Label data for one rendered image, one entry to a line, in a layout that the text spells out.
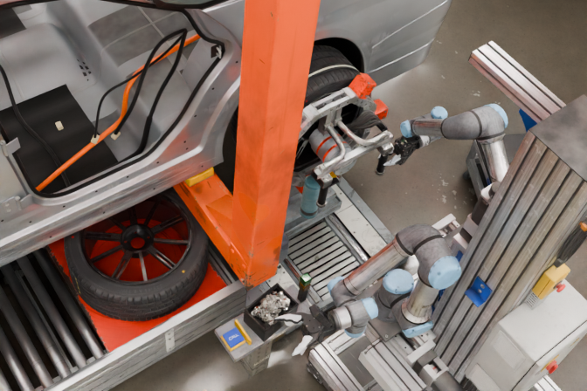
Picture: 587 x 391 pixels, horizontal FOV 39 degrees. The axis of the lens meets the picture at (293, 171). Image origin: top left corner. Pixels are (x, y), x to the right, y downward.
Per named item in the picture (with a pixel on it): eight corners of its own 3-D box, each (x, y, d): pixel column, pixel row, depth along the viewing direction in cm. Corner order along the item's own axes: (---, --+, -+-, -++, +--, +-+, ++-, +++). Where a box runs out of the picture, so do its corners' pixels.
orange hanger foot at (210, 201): (199, 169, 402) (199, 126, 374) (258, 248, 380) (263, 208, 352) (169, 184, 396) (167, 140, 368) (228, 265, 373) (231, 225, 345)
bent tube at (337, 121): (362, 109, 374) (367, 93, 366) (389, 138, 366) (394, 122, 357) (332, 124, 367) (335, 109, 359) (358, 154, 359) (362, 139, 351)
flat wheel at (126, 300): (138, 181, 425) (135, 154, 406) (236, 254, 405) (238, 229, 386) (40, 266, 392) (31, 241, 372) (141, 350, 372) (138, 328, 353)
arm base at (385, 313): (414, 310, 335) (419, 298, 327) (387, 329, 329) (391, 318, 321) (390, 283, 342) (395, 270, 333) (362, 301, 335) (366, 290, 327)
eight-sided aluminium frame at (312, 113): (355, 146, 413) (375, 72, 369) (364, 154, 410) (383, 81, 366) (266, 192, 391) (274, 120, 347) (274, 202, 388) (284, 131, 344)
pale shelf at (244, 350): (293, 286, 381) (293, 283, 379) (314, 314, 374) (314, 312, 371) (214, 332, 364) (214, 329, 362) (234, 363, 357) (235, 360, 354)
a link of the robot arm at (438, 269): (413, 302, 326) (446, 230, 282) (431, 335, 318) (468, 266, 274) (386, 312, 322) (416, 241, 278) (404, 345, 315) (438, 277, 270)
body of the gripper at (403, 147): (393, 139, 376) (413, 128, 380) (390, 150, 383) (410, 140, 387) (403, 150, 372) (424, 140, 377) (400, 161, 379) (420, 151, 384)
